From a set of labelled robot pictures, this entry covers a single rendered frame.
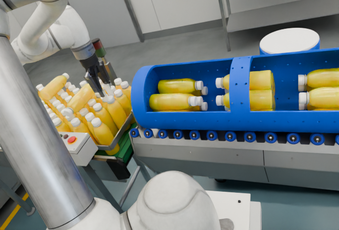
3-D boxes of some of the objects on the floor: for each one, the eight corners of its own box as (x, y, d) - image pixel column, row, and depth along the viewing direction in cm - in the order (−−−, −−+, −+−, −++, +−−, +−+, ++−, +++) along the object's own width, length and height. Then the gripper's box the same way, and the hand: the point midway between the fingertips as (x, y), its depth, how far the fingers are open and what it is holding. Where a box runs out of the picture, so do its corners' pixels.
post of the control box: (151, 258, 169) (76, 159, 113) (146, 256, 171) (69, 159, 114) (153, 252, 172) (81, 152, 116) (148, 250, 174) (74, 152, 117)
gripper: (82, 65, 103) (107, 110, 117) (103, 45, 115) (123, 88, 128) (68, 66, 107) (94, 110, 120) (90, 47, 118) (111, 89, 132)
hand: (106, 93), depth 122 cm, fingers closed on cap, 4 cm apart
